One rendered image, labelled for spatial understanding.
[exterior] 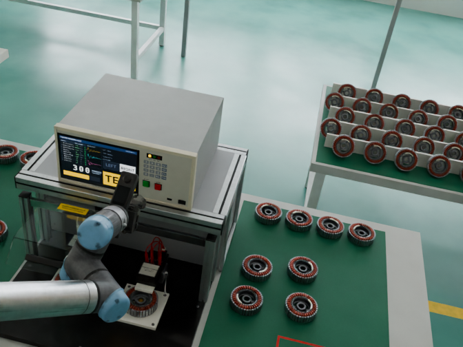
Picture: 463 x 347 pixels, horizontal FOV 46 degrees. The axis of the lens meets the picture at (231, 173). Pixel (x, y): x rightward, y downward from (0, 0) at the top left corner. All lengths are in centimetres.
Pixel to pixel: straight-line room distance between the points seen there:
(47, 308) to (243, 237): 114
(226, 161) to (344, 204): 191
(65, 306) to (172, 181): 59
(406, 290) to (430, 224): 168
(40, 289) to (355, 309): 119
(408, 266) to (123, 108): 125
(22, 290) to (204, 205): 74
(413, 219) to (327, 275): 177
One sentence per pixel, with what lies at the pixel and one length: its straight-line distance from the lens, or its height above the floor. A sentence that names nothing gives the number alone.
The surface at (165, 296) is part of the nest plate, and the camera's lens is 190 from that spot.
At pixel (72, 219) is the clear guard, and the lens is 175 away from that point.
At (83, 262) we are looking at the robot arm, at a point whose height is 124.
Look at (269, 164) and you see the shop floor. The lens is 394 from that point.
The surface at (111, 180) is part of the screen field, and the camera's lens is 173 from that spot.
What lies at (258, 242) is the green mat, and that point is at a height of 75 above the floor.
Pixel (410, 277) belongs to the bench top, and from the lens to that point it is 225.
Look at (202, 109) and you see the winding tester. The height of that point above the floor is 132.
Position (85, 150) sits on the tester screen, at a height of 126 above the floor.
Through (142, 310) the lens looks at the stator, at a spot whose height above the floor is 82.
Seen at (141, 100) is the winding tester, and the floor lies 132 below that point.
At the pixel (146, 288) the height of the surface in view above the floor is 83.
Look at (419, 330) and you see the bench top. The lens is 208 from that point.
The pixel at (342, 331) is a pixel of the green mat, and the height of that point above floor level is 75.
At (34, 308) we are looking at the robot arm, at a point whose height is 131.
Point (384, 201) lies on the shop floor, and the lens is 389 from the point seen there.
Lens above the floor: 222
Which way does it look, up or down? 36 degrees down
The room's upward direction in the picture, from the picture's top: 8 degrees clockwise
